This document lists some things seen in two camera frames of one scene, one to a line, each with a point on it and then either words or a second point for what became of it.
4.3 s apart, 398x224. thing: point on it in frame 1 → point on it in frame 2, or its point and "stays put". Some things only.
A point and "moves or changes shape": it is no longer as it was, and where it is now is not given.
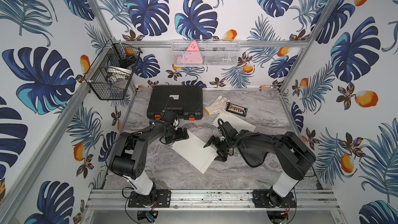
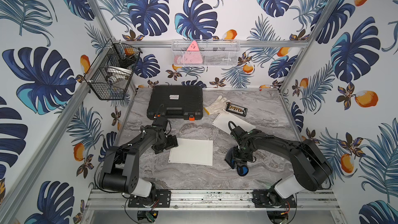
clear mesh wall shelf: [205, 53] stays put
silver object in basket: [116, 74] stays put
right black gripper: [221, 154] → [247, 157]
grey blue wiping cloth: [254, 149] moves or changes shape
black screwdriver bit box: [236, 109] stays put
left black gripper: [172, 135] → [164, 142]
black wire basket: [112, 71] stays put
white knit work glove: [218, 106] stays put
